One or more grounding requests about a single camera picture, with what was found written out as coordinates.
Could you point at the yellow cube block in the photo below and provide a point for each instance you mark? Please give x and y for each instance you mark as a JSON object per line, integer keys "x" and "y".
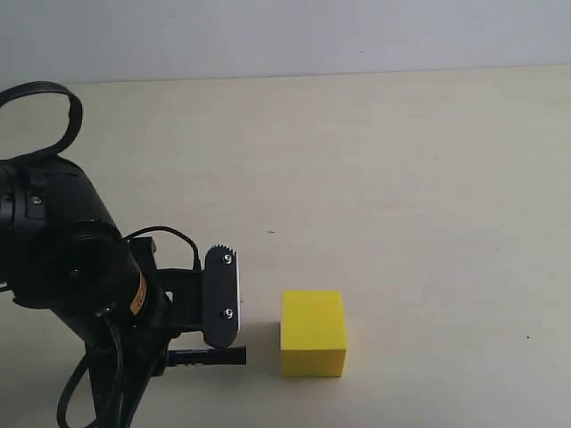
{"x": 313, "y": 334}

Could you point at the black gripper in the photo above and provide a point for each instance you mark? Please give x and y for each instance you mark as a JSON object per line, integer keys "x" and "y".
{"x": 139, "y": 310}

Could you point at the black and white whiteboard marker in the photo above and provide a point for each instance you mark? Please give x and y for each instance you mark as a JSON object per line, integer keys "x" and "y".
{"x": 233, "y": 356}

